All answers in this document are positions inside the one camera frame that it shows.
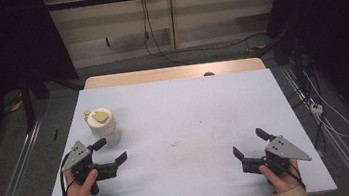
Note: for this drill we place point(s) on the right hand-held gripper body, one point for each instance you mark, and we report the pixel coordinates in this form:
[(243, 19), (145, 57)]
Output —
[(286, 149)]

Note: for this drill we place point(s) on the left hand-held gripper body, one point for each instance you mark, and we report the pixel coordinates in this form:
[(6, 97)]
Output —
[(77, 156)]

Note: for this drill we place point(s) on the glass jar with cream lid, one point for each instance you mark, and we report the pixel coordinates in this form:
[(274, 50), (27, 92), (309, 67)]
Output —
[(102, 127)]

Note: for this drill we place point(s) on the person's right hand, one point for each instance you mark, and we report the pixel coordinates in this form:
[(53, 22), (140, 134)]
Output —
[(283, 182)]

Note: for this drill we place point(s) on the person's left hand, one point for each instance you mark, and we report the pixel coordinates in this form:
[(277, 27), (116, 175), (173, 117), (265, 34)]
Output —
[(79, 190)]

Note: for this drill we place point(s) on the small black floor object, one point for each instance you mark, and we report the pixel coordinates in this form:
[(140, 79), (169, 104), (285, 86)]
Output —
[(55, 134)]

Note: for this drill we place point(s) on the white power strip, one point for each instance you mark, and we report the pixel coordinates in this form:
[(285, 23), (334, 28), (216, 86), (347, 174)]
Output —
[(316, 108)]

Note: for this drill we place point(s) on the black metal stand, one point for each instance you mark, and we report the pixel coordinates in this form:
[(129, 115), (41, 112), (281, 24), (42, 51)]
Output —
[(27, 102)]

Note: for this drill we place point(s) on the yellow floor tape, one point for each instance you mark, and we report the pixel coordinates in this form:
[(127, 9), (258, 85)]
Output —
[(256, 48), (17, 105)]

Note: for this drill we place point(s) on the light wooden table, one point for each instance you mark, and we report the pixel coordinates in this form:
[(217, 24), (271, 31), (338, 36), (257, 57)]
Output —
[(159, 74)]

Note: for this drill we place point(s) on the black curtain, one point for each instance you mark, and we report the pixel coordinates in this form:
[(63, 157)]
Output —
[(338, 24), (0, 65)]

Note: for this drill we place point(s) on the small black wall fixture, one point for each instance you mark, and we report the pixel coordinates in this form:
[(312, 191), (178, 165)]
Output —
[(107, 41)]

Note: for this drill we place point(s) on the beige vertical wall strip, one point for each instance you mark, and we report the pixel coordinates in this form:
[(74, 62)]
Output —
[(171, 18)]

